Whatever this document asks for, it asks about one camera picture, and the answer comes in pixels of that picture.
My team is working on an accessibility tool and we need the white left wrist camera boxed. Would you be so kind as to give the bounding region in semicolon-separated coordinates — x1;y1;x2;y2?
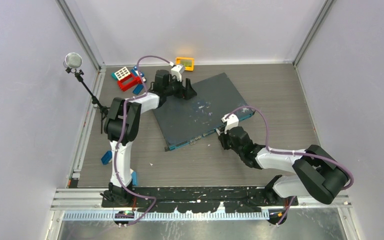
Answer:
169;61;185;82

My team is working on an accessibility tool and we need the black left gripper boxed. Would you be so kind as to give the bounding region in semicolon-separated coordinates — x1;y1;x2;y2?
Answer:
164;75;197;101

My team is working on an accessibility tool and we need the blue white wedge block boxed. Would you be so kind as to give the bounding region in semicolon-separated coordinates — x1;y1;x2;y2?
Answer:
130;169;138;186

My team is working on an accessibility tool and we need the white window toy brick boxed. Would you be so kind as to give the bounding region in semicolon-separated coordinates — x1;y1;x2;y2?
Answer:
112;67;131;81

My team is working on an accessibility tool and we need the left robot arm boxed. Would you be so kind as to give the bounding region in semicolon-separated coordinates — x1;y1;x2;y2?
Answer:
103;70;197;207

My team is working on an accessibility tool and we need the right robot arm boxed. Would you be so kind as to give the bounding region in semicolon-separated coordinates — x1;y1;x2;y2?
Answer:
216;126;354;205

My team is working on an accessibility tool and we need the small blue toy brick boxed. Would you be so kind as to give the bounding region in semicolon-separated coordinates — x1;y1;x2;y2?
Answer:
132;84;144;95

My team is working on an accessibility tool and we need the red toy brick frame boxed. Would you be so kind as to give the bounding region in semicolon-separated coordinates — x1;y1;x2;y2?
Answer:
117;74;142;92

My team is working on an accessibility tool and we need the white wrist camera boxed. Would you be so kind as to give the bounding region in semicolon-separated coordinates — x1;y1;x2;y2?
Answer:
169;61;185;82
221;113;239;134

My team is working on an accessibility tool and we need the blue white toy brick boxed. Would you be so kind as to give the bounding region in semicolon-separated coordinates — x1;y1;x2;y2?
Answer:
130;65;147;83

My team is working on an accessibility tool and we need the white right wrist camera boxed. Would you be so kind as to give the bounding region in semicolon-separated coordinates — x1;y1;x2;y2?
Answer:
221;113;239;134

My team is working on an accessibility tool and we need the dark grey network switch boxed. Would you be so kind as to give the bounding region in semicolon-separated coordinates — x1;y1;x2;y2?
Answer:
153;72;255;152

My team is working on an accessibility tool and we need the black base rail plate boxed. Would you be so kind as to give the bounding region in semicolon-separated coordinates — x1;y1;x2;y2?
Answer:
101;186;298;214

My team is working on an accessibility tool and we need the blue toy block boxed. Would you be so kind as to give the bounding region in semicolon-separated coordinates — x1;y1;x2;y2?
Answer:
100;150;113;165

